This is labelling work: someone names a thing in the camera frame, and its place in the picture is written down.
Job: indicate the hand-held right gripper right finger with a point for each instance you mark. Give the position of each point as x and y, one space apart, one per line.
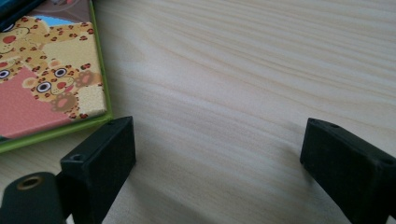
348 171

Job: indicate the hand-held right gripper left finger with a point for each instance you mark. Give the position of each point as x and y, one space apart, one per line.
96 168

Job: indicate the colourful animal picture book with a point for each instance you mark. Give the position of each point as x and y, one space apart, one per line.
46 77

